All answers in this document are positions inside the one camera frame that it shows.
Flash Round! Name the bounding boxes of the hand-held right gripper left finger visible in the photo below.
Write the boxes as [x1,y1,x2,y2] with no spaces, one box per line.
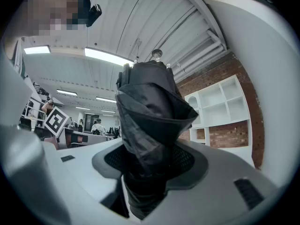
[42,138,132,225]

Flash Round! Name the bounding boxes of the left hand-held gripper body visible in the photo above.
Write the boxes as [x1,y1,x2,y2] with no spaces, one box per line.
[43,106,70,137]

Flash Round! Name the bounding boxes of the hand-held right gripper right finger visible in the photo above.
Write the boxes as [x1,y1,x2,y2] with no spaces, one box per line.
[140,139,281,225]

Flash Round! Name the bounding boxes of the black cloth item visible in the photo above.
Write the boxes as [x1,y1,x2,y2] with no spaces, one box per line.
[115,49,199,220]

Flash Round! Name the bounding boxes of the rectangular ceiling light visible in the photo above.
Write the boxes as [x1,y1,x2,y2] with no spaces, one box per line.
[56,89,78,97]
[84,47,135,67]
[23,45,52,55]
[95,96,117,104]

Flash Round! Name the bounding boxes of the person's dark green shirt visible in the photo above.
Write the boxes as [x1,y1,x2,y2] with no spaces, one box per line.
[10,38,27,79]

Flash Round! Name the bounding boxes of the white shelf unit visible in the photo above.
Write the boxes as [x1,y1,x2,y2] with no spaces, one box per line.
[184,75,253,148]

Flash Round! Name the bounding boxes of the person's head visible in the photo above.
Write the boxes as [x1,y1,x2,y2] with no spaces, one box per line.
[14,0,92,37]

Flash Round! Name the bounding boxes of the white ceiling pipes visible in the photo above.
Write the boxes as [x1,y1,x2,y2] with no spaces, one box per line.
[173,29,228,81]

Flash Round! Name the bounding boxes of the black head-worn camera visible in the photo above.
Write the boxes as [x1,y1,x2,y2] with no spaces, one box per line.
[86,4,103,28]

